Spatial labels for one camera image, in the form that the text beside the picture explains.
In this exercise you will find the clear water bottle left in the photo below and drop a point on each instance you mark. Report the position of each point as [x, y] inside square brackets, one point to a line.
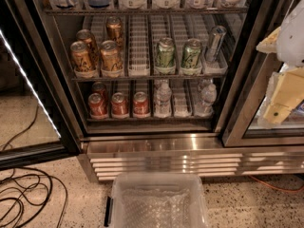
[162, 100]

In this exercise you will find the gold can rear left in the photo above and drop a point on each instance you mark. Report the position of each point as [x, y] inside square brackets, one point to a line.
[88, 37]

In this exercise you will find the gold can rear right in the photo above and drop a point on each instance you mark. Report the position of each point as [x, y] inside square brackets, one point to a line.
[114, 29]

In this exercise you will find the gold can front left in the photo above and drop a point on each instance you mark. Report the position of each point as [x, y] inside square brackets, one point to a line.
[81, 57]

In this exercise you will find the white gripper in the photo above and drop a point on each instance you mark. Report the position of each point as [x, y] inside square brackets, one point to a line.
[293, 37]

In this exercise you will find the closed right fridge door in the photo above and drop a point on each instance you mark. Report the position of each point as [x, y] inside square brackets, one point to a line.
[244, 91]

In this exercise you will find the green can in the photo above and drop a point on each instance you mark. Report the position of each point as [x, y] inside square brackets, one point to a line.
[191, 53]
[165, 53]

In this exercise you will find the stainless steel fridge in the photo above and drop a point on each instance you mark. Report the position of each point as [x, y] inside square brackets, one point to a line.
[182, 142]

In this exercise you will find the open glass fridge door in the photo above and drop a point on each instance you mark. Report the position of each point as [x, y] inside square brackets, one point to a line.
[35, 44]

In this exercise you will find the green can right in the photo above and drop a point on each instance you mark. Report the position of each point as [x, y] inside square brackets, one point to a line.
[191, 53]

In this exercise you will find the red can rear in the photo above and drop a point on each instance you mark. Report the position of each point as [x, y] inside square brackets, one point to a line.
[99, 87]

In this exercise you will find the gold can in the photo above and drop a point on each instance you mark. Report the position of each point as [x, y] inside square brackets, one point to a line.
[111, 56]
[114, 29]
[81, 57]
[88, 37]

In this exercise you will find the clear plastic bin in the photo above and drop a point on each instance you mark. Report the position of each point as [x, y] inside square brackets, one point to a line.
[156, 200]

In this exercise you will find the red can front middle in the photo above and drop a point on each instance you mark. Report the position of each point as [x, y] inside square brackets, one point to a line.
[119, 104]

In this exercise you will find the gold can front right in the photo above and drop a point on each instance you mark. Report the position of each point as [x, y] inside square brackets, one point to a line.
[111, 56]

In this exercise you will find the clear water bottle right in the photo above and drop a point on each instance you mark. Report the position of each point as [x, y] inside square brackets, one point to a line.
[207, 94]

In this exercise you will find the clear water bottle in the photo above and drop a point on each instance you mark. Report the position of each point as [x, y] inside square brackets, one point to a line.
[207, 94]
[162, 100]

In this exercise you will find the green can left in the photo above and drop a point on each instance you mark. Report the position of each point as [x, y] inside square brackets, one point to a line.
[165, 53]

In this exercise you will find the red can front right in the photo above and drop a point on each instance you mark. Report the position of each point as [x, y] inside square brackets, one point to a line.
[140, 103]

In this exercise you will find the red can front left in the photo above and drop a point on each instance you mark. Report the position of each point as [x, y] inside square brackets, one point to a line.
[97, 104]

